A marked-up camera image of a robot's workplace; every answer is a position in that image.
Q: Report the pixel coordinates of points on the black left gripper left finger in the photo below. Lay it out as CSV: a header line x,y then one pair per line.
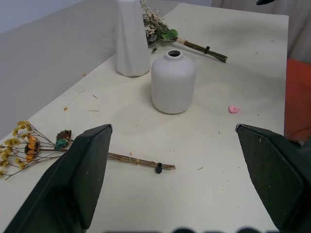
x,y
73,184

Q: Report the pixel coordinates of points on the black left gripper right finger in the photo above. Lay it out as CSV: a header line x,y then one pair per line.
x,y
274,179

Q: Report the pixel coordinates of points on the short round white vase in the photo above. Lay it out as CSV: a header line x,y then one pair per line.
x,y
173,83

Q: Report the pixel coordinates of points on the tall faceted white vase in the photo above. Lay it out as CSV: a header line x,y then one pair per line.
x,y
132,38

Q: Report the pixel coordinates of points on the yellow orange dried flower bouquet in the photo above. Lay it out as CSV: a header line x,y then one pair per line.
x,y
36,150

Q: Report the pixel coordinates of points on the small pink petal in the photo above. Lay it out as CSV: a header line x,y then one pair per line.
x,y
234,109

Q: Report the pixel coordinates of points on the dried white green bouquet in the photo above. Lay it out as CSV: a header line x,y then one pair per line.
x,y
167,34

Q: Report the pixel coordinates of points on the black right gripper tip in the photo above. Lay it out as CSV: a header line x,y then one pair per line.
x,y
264,2

